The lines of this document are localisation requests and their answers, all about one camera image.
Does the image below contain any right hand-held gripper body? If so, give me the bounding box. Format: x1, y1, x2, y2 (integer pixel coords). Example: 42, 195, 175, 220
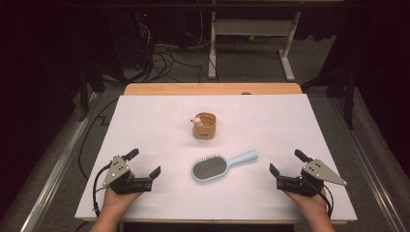
276, 159, 348, 198

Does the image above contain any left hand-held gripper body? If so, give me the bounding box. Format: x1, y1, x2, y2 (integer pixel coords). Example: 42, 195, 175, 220
102, 155, 153, 195

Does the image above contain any light blue hairbrush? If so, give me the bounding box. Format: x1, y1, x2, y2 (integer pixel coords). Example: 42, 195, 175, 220
190, 149, 260, 185

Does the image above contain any wooden cup with figurine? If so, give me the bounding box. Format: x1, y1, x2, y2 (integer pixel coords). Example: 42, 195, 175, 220
190, 111, 218, 141

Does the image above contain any person's left hand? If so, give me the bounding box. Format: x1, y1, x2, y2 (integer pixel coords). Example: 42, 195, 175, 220
102, 171, 143, 220

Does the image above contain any person's right hand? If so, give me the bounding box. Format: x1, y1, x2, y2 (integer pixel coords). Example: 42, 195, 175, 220
282, 188, 331, 221

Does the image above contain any white board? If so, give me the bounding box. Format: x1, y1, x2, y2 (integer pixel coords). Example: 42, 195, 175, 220
73, 93, 359, 223

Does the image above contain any black stand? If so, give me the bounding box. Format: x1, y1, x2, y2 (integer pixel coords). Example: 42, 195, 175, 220
77, 62, 108, 123
300, 62, 358, 131

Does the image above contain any wooden table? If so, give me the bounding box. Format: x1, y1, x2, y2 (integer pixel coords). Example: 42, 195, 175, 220
81, 82, 348, 226

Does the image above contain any black computer tower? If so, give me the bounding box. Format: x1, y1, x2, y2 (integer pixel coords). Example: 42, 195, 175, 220
106, 10, 153, 72

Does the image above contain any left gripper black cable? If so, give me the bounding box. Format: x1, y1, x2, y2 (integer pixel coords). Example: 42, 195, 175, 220
92, 162, 113, 218

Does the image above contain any black floor cable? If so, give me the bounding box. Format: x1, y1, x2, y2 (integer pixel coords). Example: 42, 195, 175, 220
77, 96, 121, 182

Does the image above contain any metal floor rail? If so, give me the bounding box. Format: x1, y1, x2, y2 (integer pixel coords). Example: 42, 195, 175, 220
328, 96, 410, 232
18, 92, 102, 232

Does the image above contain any tangle of floor cables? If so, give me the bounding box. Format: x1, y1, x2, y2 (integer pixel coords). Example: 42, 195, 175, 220
133, 17, 216, 84

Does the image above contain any white desk frame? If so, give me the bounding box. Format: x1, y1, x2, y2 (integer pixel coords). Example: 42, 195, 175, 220
207, 10, 297, 82

